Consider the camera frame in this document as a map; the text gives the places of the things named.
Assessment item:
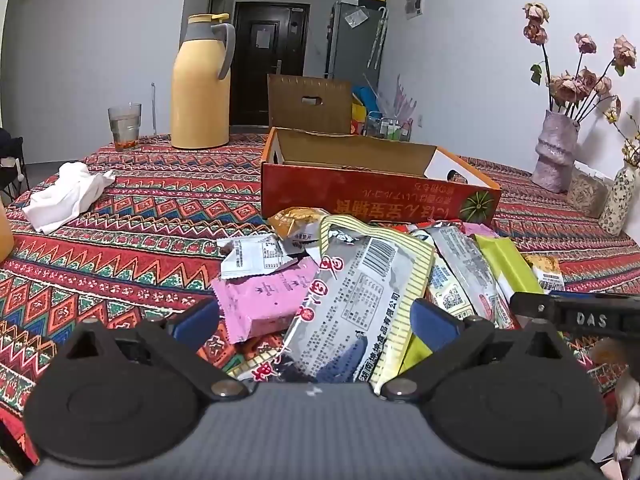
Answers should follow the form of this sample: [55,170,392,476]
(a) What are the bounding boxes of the dried rose bouquet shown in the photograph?
[522,2,639,122]

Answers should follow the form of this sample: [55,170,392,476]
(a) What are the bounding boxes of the lime green snack packet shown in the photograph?
[472,235,547,313]

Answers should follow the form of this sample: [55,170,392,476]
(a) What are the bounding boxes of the clear seed container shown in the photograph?
[567,160,614,219]

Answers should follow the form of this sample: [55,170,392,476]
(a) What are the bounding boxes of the grey yellow striped snack packet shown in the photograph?
[282,215,437,386]

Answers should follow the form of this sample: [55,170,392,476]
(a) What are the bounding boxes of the black folding chair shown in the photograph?
[0,127,29,206]

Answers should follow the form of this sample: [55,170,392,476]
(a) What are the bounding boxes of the wire rack with bottles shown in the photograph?
[362,111,414,142]

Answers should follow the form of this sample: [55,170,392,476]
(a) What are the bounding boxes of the large pink snack packet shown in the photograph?
[210,259,321,344]

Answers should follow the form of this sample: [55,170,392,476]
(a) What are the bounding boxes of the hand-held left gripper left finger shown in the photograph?
[65,297,251,401]

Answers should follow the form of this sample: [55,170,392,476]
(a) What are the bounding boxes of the grey refrigerator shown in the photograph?
[326,0,387,86]

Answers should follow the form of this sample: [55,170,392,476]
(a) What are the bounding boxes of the yellow flower sprig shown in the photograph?
[604,109,640,169]

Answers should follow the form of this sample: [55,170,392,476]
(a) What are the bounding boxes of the glass cup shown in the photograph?
[108,103,142,152]

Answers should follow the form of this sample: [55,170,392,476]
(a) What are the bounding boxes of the dark entrance door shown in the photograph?
[231,1,311,128]

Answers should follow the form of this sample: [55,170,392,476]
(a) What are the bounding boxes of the blue plastic item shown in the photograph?
[352,85,381,112]

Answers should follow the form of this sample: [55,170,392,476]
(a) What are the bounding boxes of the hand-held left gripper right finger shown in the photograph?
[374,297,576,401]

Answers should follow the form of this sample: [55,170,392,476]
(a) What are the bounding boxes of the red white snack packet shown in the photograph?
[227,335,292,382]

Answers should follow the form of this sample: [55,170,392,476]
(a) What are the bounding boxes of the small floral vase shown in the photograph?
[598,165,639,236]

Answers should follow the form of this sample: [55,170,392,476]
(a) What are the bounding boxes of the white printed snack packet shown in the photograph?
[219,234,297,281]

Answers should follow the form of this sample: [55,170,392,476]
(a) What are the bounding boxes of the white cloth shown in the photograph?
[22,161,117,234]

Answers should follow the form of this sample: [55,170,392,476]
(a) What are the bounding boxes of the pink textured vase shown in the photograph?
[531,109,581,194]

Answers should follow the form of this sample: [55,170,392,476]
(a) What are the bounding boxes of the red cardboard box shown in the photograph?
[260,126,502,226]

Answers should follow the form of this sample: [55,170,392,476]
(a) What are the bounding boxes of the long white snack packet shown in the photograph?
[429,225,502,328]

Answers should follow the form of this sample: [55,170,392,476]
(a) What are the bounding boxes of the yellow thermos jug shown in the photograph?
[171,13,236,150]

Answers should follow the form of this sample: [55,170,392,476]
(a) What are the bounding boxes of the white umbrella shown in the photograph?
[367,6,391,71]

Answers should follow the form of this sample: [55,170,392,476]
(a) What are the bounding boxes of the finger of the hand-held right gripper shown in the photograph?
[510,290,583,331]

